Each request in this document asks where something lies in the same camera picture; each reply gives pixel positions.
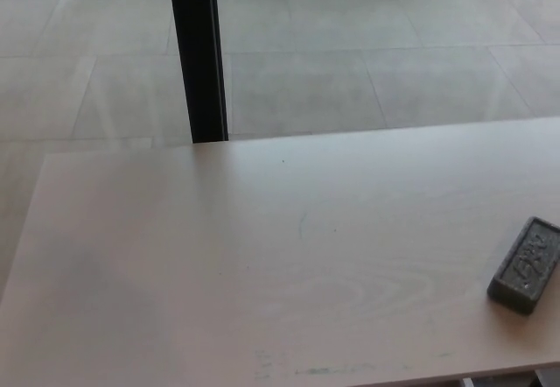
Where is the dark grey felt board eraser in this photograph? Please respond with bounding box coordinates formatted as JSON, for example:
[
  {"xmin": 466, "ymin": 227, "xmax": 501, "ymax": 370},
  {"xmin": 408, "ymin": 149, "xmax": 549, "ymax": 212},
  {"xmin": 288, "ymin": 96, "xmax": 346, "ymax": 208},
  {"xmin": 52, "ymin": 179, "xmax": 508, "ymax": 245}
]
[{"xmin": 486, "ymin": 216, "xmax": 560, "ymax": 317}]

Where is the black metal window frame post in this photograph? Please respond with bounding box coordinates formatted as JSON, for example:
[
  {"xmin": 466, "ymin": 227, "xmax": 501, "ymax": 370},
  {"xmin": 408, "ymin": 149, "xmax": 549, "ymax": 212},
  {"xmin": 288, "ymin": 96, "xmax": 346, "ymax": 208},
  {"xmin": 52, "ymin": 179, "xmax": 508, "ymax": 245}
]
[{"xmin": 166, "ymin": 0, "xmax": 229, "ymax": 144}]

